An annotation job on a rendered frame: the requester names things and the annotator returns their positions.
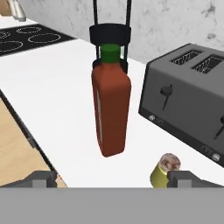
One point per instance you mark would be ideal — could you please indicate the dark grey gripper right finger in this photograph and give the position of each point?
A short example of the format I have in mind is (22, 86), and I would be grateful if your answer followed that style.
(182, 179)

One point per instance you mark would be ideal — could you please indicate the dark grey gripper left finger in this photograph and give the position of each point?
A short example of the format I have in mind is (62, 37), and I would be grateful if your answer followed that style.
(43, 179)

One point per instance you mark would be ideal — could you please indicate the yellow shaker with clear lid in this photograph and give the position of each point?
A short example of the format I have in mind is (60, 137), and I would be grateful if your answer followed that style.
(163, 173)

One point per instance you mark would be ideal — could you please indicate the red condiment bottle green cap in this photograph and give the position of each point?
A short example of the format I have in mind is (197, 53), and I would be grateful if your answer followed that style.
(111, 105)

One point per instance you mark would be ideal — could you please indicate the dark grey toaster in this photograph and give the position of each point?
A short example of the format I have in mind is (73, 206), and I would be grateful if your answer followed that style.
(186, 102)

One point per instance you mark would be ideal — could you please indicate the black hob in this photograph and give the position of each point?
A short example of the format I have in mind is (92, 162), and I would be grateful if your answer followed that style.
(26, 38)

